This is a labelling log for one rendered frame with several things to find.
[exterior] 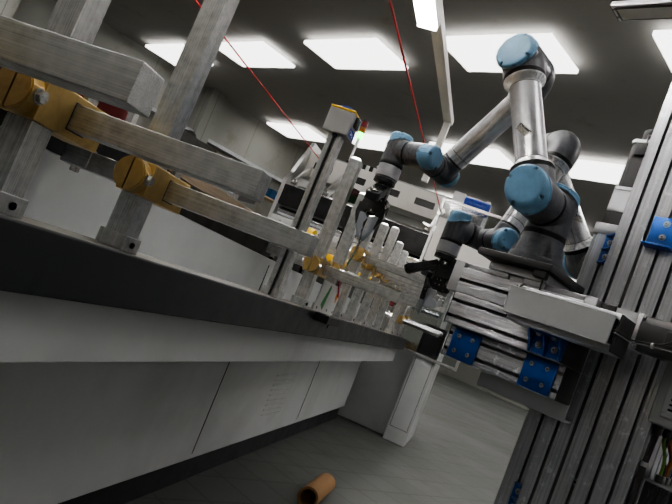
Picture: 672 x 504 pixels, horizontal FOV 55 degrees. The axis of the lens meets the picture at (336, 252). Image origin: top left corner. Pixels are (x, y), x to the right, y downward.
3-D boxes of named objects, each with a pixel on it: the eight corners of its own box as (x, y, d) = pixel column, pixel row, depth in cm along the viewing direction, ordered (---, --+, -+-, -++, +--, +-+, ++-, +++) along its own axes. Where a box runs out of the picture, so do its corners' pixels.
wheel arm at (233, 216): (309, 264, 94) (320, 236, 94) (303, 260, 90) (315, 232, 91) (70, 170, 105) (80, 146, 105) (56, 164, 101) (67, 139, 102)
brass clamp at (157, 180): (182, 216, 103) (194, 187, 103) (139, 195, 90) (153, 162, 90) (150, 203, 104) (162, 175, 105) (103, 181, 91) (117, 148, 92)
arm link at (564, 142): (602, 141, 206) (515, 261, 199) (581, 146, 216) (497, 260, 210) (578, 117, 203) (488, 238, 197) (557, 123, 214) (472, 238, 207)
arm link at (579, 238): (592, 288, 219) (538, 137, 212) (566, 285, 233) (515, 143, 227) (621, 274, 222) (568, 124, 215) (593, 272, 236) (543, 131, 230)
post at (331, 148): (281, 300, 167) (346, 141, 171) (275, 298, 162) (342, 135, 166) (266, 293, 168) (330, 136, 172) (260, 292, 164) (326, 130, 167)
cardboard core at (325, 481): (338, 477, 268) (321, 492, 239) (331, 496, 267) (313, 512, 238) (320, 469, 270) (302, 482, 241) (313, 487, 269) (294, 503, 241)
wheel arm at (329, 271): (397, 306, 190) (402, 293, 190) (395, 305, 187) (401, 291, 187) (267, 255, 201) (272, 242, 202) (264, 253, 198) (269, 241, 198)
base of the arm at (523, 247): (568, 281, 178) (580, 248, 178) (545, 265, 167) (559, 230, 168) (520, 269, 188) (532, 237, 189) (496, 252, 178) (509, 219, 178)
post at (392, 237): (361, 328, 288) (400, 229, 292) (359, 328, 285) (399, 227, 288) (354, 325, 289) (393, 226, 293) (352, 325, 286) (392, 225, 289)
